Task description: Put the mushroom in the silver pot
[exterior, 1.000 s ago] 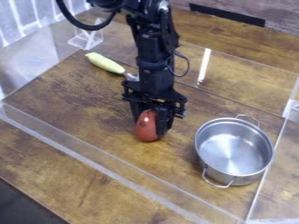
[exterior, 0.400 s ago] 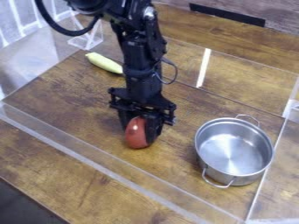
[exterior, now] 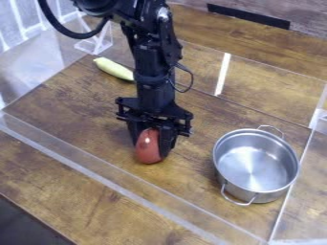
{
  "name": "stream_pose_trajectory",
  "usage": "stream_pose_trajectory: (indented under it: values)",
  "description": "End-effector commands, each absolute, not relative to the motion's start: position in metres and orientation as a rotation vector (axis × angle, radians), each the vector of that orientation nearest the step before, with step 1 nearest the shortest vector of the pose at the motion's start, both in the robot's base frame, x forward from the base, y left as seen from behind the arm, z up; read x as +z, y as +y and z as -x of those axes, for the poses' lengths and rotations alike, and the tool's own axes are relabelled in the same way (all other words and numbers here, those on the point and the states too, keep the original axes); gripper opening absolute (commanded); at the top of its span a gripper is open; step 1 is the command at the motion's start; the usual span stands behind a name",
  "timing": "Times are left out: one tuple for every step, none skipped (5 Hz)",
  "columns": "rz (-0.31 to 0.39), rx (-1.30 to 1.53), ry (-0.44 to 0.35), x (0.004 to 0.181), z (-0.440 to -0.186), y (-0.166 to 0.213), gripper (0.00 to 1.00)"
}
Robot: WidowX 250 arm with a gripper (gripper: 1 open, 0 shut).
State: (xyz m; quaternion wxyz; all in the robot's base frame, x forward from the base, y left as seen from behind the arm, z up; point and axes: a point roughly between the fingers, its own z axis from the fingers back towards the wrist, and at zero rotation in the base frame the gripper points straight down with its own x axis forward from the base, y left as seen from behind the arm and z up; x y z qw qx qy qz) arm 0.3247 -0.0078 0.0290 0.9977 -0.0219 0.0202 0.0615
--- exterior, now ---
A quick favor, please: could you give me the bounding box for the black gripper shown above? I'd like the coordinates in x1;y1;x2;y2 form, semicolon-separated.
114;76;193;159

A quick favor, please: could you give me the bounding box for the red white toy mushroom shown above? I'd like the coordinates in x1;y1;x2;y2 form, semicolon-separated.
134;128;161;164

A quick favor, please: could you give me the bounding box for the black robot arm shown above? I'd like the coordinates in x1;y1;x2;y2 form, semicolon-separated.
72;0;193;163

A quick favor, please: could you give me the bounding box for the black strip on table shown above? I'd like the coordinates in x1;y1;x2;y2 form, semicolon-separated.
206;3;291;30

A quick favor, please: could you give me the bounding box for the yellow handled metal spoon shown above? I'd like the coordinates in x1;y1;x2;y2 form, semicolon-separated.
93;57;133;81

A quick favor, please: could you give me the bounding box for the silver pot with handles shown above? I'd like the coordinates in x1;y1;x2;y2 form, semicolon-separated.
212;124;300;207

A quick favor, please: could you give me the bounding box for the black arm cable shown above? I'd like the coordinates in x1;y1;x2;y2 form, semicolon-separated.
37;0;110;40

